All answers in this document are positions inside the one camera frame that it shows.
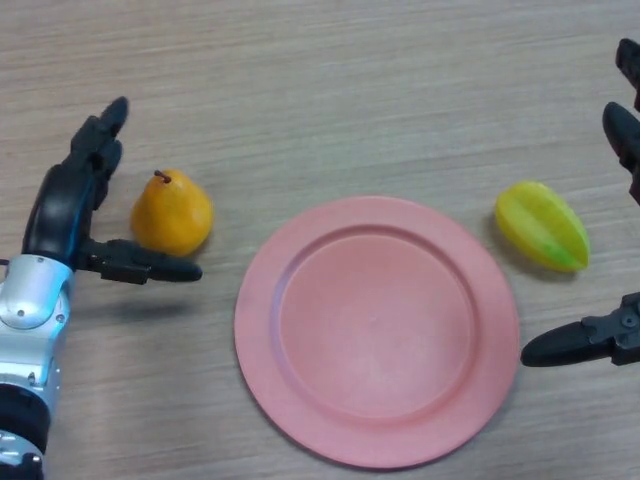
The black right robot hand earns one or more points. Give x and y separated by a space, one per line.
565 345

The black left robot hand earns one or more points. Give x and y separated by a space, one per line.
55 215

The yellow pear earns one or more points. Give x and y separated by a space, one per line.
172 217

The pink round plate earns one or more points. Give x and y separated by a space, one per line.
375 340

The yellow-green starfruit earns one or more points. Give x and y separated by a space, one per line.
545 227

